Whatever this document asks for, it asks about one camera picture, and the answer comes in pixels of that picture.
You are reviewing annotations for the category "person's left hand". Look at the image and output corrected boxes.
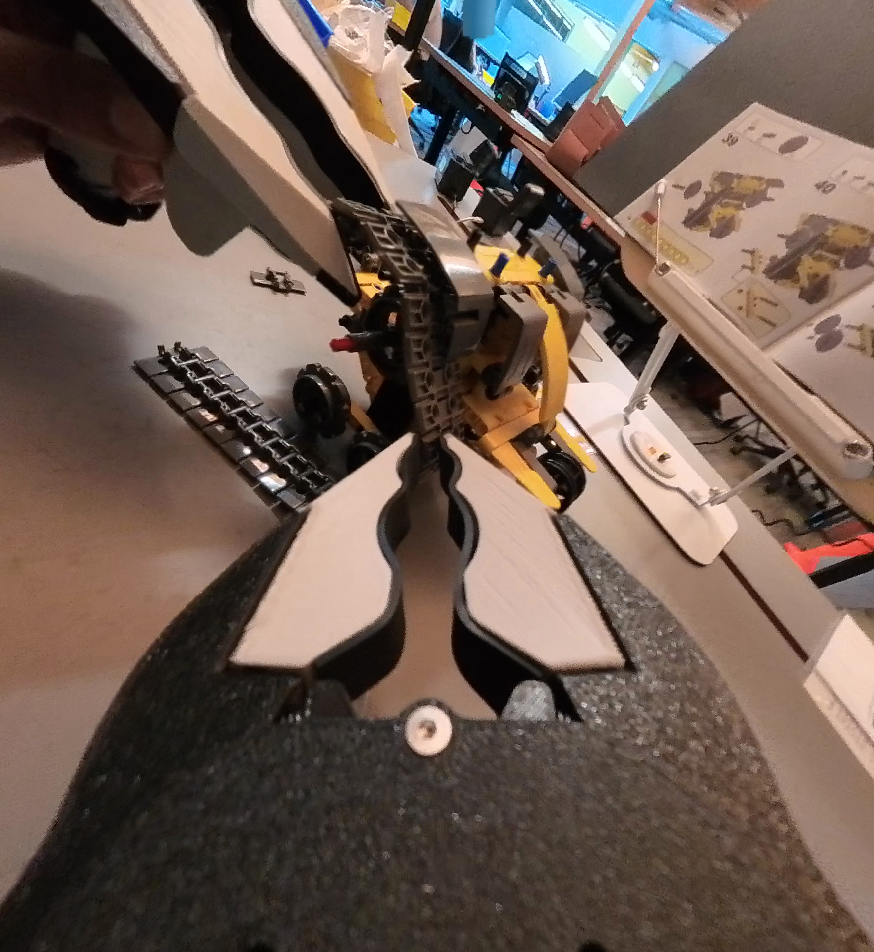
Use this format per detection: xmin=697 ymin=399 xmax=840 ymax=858
xmin=0 ymin=15 xmax=172 ymax=203

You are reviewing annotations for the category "grey toy track strip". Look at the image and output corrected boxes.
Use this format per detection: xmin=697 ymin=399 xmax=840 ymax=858
xmin=330 ymin=199 xmax=445 ymax=328
xmin=396 ymin=320 xmax=475 ymax=451
xmin=134 ymin=341 xmax=335 ymax=516

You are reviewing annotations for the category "white printed paper sheet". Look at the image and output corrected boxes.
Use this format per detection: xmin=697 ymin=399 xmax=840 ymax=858
xmin=805 ymin=616 xmax=874 ymax=823

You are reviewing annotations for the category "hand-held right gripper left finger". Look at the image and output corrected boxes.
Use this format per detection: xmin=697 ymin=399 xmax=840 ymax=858
xmin=229 ymin=433 xmax=417 ymax=700

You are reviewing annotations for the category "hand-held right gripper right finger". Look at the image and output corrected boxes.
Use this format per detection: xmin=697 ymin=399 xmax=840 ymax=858
xmin=439 ymin=433 xmax=631 ymax=721

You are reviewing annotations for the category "yellow toy brick vehicle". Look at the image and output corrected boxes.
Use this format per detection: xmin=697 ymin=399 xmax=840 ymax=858
xmin=290 ymin=199 xmax=600 ymax=516

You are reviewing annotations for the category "dark grey divider panel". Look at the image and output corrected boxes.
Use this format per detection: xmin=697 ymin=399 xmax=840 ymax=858
xmin=577 ymin=0 xmax=874 ymax=540

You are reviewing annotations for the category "black computer monitor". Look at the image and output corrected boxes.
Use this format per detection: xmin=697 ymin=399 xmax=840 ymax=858
xmin=493 ymin=56 xmax=550 ymax=105

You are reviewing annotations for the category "white book stand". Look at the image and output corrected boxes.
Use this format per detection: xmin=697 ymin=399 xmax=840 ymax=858
xmin=567 ymin=178 xmax=874 ymax=566

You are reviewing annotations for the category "blue plastic bin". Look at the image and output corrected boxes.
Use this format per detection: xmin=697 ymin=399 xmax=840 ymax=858
xmin=292 ymin=0 xmax=334 ymax=47

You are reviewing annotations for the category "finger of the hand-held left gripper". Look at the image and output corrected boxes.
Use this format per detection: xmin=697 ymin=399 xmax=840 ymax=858
xmin=206 ymin=0 xmax=402 ymax=207
xmin=121 ymin=0 xmax=358 ymax=306

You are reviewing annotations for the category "open instruction booklet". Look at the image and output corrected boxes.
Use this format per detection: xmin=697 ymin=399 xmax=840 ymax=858
xmin=616 ymin=100 xmax=874 ymax=462

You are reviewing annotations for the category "red plastic object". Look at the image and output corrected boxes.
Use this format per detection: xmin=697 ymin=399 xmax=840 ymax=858
xmin=783 ymin=532 xmax=874 ymax=579

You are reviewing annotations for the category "small grey track link piece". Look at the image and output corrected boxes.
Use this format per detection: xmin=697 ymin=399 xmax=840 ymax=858
xmin=250 ymin=266 xmax=309 ymax=297

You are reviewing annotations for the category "yellow storage bin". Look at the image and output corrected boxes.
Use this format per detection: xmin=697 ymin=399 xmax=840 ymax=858
xmin=329 ymin=45 xmax=408 ymax=150

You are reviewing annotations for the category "brown cardboard box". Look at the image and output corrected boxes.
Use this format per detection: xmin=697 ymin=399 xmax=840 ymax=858
xmin=549 ymin=97 xmax=625 ymax=170

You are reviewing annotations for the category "black power adapter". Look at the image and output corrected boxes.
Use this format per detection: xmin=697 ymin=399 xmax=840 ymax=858
xmin=437 ymin=149 xmax=480 ymax=200
xmin=478 ymin=182 xmax=550 ymax=237

